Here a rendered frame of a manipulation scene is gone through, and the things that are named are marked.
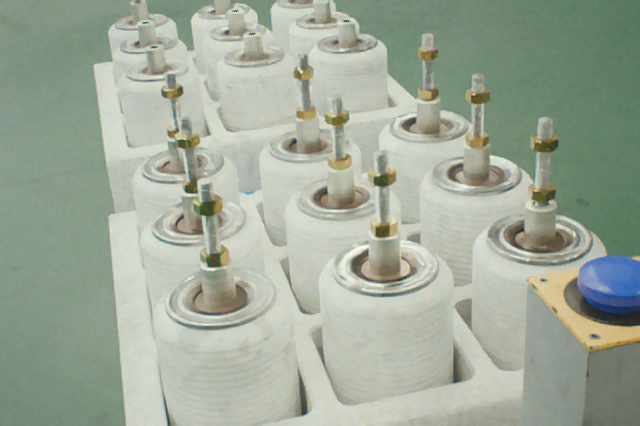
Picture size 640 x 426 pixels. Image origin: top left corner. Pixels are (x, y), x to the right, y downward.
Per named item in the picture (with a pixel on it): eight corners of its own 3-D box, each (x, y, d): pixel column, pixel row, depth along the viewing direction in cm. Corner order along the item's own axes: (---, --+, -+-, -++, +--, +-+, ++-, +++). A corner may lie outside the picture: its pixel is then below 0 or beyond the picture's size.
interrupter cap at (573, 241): (586, 220, 69) (587, 211, 69) (598, 271, 63) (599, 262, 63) (486, 219, 71) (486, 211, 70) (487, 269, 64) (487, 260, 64)
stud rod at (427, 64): (428, 115, 86) (427, 37, 82) (420, 112, 86) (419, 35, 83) (435, 112, 86) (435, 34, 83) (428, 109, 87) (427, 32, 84)
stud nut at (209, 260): (213, 251, 62) (211, 241, 62) (234, 256, 61) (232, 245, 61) (196, 265, 60) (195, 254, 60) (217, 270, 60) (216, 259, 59)
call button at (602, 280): (629, 280, 50) (632, 247, 49) (670, 318, 47) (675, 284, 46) (562, 293, 50) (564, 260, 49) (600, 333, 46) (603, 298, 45)
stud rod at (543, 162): (531, 218, 66) (536, 121, 62) (535, 212, 66) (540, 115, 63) (545, 220, 65) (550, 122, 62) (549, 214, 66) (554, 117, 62)
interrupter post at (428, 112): (416, 126, 89) (415, 94, 87) (441, 126, 88) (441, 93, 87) (415, 135, 86) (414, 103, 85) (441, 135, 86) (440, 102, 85)
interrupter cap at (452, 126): (391, 117, 91) (391, 110, 91) (467, 116, 90) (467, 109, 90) (386, 146, 85) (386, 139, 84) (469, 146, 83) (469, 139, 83)
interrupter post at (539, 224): (554, 235, 68) (556, 196, 66) (557, 251, 65) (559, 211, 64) (521, 235, 68) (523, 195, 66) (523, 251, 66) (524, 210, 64)
